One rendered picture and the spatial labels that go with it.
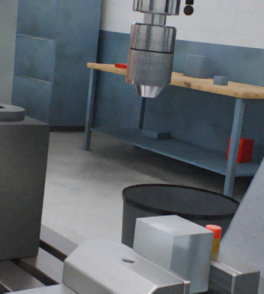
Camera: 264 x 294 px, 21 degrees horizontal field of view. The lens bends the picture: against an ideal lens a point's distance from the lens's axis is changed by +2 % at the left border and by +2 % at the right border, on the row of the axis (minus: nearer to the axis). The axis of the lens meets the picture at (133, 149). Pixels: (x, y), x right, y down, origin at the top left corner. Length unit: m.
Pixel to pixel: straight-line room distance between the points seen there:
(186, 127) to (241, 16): 1.24
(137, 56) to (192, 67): 5.87
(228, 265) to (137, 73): 0.21
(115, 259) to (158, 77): 0.19
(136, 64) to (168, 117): 6.60
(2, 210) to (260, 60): 5.55
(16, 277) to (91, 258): 0.25
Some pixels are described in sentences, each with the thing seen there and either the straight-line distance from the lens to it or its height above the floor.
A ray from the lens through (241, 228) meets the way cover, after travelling 1.08.
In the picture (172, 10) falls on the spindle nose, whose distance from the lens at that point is 0.71.
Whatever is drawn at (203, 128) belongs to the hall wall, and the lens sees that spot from 6.90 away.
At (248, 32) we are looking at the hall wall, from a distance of 6.57.
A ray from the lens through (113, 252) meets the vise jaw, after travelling 0.69.
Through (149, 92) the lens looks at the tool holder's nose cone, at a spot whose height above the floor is 1.20.
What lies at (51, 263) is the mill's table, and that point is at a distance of 0.98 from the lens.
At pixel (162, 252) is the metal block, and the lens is 0.68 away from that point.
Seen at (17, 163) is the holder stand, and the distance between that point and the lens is 0.95.
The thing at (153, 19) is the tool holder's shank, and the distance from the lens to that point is 0.72.
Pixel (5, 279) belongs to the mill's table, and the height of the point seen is 0.94.
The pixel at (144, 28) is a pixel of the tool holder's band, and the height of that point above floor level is 1.26.
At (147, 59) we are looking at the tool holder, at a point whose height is 1.24.
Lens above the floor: 1.26
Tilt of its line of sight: 10 degrees down
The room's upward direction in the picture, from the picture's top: 6 degrees clockwise
